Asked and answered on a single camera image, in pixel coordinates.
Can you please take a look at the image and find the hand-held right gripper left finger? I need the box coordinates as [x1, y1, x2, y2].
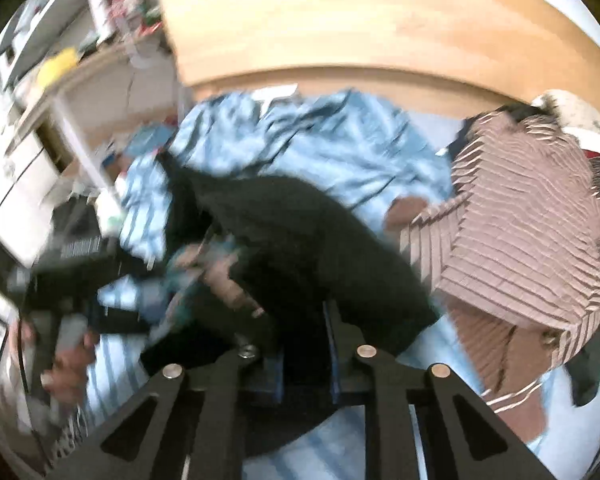
[45, 342, 286, 480]

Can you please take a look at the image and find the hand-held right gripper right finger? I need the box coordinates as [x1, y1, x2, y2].
[322, 300, 556, 480]

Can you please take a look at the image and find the black patterned sweater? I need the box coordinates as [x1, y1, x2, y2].
[140, 152, 441, 456]

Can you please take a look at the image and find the blue striped cloth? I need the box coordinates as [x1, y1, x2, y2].
[87, 87, 486, 480]

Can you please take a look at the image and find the person's left hand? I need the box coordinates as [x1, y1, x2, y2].
[7, 317, 101, 406]

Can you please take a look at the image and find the white drawer cabinet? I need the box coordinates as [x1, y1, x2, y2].
[0, 85, 63, 266]

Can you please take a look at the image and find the wooden desk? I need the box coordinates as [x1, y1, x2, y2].
[5, 40, 181, 196]

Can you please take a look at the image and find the yellow object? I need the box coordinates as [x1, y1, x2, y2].
[36, 47, 80, 88]

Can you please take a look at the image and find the brown striped sweater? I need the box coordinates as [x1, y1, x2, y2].
[385, 105, 600, 441]

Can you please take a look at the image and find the white rectangular object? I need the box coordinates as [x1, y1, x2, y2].
[250, 85, 298, 107]

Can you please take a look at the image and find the black jacket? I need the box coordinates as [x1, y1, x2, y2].
[570, 320, 600, 408]

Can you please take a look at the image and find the white perforated pole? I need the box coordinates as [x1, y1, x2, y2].
[82, 0, 116, 41]

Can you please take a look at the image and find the red white cloth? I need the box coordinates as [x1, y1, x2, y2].
[577, 130, 600, 158]

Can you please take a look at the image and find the wooden headboard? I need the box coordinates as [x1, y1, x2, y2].
[157, 0, 600, 121]

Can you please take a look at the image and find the white dotted pillow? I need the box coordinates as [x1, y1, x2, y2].
[530, 89, 600, 136]

